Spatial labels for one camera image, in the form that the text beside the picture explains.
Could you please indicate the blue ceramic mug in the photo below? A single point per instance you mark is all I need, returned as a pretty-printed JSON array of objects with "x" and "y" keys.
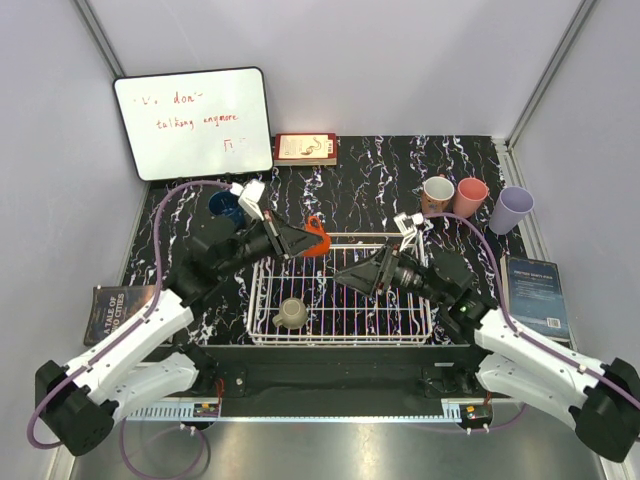
[{"x": 224, "y": 203}]

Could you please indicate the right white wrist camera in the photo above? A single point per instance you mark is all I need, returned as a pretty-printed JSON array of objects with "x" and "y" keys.
[{"x": 408, "y": 226}]

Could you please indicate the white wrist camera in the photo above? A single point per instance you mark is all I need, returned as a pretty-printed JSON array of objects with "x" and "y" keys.
[
  {"x": 408, "y": 226},
  {"x": 249, "y": 196}
]

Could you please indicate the Tale of Two Cities book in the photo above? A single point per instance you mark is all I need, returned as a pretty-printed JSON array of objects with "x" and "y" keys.
[{"x": 111, "y": 307}]

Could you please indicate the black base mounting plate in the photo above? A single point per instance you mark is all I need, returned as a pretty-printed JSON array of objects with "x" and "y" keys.
[{"x": 342, "y": 381}]

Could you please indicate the white wire dish rack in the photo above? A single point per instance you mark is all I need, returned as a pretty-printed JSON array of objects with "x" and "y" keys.
[{"x": 337, "y": 315}]

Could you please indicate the red book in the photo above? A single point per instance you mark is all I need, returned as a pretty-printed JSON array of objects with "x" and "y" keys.
[{"x": 305, "y": 149}]

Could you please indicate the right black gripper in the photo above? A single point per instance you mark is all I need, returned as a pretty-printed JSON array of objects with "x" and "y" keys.
[{"x": 376, "y": 270}]

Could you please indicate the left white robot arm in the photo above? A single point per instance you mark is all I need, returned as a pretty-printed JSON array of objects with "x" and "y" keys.
[{"x": 82, "y": 400}]

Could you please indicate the dark blue book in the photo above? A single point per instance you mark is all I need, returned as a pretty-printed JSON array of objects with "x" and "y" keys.
[{"x": 534, "y": 296}]

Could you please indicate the pink plastic cup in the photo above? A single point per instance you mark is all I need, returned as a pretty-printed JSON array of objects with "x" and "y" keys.
[{"x": 470, "y": 194}]

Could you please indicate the beige ceramic mug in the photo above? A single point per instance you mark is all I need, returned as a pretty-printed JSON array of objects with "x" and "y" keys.
[{"x": 292, "y": 314}]

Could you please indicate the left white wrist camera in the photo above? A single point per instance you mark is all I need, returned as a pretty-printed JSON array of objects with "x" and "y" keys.
[{"x": 249, "y": 196}]

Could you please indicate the whiteboard with red writing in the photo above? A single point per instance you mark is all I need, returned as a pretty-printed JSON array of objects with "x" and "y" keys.
[{"x": 196, "y": 124}]

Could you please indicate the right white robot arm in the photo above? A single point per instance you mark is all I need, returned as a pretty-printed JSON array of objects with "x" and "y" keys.
[{"x": 599, "y": 401}]

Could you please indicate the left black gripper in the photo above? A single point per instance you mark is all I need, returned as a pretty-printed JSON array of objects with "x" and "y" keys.
[{"x": 287, "y": 241}]

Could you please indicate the lavender plastic cup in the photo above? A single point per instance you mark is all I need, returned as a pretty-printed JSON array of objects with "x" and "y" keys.
[{"x": 512, "y": 205}]

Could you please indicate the salmon speckled ceramic mug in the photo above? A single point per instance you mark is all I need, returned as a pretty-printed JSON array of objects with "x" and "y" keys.
[{"x": 436, "y": 194}]

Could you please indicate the white slotted cable duct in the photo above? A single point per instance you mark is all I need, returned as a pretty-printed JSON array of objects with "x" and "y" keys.
[{"x": 177, "y": 411}]

